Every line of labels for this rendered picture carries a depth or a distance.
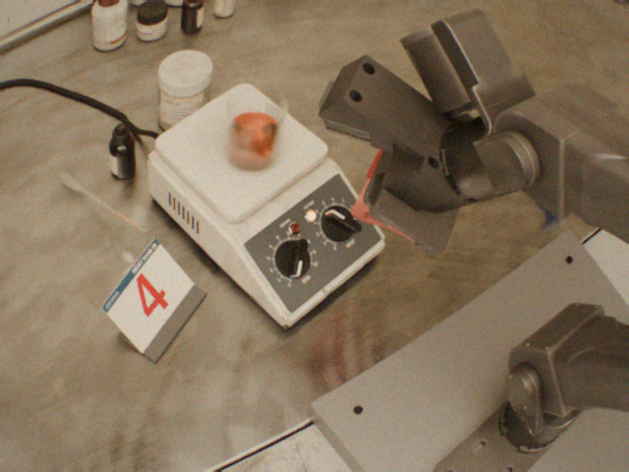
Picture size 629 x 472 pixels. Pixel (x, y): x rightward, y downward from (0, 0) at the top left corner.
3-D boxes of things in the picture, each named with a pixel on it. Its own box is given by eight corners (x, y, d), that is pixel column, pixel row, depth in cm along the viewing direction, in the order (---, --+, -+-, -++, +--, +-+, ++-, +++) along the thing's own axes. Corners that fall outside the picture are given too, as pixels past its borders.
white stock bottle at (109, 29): (86, 48, 92) (85, 1, 85) (104, 26, 95) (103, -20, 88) (115, 54, 92) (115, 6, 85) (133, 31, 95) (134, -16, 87)
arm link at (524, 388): (512, 364, 55) (549, 418, 53) (587, 304, 58) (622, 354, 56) (490, 395, 61) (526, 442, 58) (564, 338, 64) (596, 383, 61)
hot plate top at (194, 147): (332, 155, 76) (333, 148, 75) (232, 228, 70) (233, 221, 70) (245, 85, 80) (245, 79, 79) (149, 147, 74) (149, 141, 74)
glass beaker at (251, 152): (229, 130, 76) (235, 72, 69) (286, 141, 76) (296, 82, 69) (211, 180, 72) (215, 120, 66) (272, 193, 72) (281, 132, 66)
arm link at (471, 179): (415, 124, 55) (473, 100, 49) (467, 100, 58) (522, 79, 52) (459, 215, 56) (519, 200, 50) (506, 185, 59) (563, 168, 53)
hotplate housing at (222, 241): (383, 254, 80) (400, 205, 74) (284, 336, 74) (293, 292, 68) (228, 119, 87) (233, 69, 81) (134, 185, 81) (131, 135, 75)
